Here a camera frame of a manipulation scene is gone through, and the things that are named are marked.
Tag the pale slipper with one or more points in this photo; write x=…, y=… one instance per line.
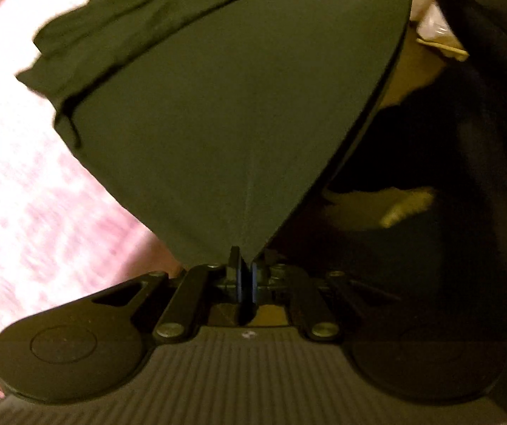
x=406, y=208

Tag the clear plastic bag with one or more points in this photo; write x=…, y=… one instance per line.
x=439, y=31

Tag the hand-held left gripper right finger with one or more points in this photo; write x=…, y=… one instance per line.
x=251, y=285

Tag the black t-shirt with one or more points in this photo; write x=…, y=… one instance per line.
x=236, y=97

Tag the person's dark pants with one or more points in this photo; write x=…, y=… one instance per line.
x=492, y=97

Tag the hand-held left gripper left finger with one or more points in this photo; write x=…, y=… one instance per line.
x=236, y=281

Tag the pink rose blanket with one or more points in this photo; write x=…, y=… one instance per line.
x=14, y=164

